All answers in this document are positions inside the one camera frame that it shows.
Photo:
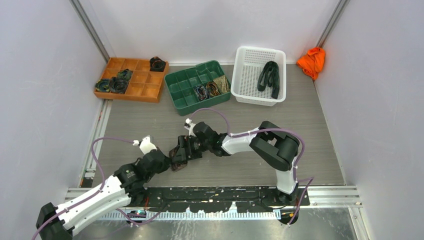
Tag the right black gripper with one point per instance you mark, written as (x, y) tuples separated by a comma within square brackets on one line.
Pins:
[(186, 142)]

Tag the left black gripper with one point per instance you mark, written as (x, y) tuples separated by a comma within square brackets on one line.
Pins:
[(165, 165)]

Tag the brown paisley tie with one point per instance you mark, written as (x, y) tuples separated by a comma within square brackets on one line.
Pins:
[(176, 165)]

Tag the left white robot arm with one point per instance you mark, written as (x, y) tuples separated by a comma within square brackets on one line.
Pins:
[(125, 187)]

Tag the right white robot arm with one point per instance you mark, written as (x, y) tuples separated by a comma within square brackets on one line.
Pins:
[(278, 148)]

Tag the rolled colourful striped tie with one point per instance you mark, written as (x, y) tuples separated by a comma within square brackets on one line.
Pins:
[(201, 92)]

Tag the rolled orange brown tie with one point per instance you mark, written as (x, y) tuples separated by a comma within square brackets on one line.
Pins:
[(212, 89)]

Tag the green compartment tray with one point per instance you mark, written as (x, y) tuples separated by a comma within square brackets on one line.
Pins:
[(181, 87)]

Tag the rolled olive gold tie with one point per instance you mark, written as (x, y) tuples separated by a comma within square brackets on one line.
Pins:
[(222, 84)]

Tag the orange compartment tray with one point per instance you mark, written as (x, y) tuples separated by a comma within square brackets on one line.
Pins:
[(144, 85)]

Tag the rolled dark grey tie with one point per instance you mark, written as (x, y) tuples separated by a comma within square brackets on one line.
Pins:
[(118, 85)]

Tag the white plastic basket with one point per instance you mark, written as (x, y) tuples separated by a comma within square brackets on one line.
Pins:
[(249, 63)]

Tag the rolled black tie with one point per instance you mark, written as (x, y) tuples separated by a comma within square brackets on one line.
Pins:
[(157, 64)]

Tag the rolled green patterned tie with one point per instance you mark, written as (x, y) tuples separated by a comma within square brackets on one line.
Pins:
[(124, 74)]

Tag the dark green tie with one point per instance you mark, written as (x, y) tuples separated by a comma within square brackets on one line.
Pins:
[(270, 77)]

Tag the rolled blue green tie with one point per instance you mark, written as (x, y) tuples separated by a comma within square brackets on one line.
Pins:
[(103, 85)]

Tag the orange cloth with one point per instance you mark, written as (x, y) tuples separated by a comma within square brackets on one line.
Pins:
[(312, 63)]

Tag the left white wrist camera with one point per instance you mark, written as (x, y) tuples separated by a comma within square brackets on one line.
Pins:
[(145, 144)]

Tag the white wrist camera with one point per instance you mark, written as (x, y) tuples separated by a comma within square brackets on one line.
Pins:
[(188, 125), (145, 144)]

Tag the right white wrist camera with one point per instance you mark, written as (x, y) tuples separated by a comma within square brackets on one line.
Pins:
[(188, 125)]

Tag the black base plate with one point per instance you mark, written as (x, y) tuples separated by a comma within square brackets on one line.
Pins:
[(245, 199)]

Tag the aluminium front rail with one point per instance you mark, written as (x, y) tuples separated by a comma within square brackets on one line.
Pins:
[(319, 196)]

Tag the left aluminium corner post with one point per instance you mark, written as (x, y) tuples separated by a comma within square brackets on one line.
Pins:
[(80, 11)]

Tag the aluminium corner post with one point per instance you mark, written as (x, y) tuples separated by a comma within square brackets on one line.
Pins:
[(332, 22), (80, 11)]

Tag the right aluminium corner post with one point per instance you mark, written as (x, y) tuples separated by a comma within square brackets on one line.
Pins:
[(332, 22)]

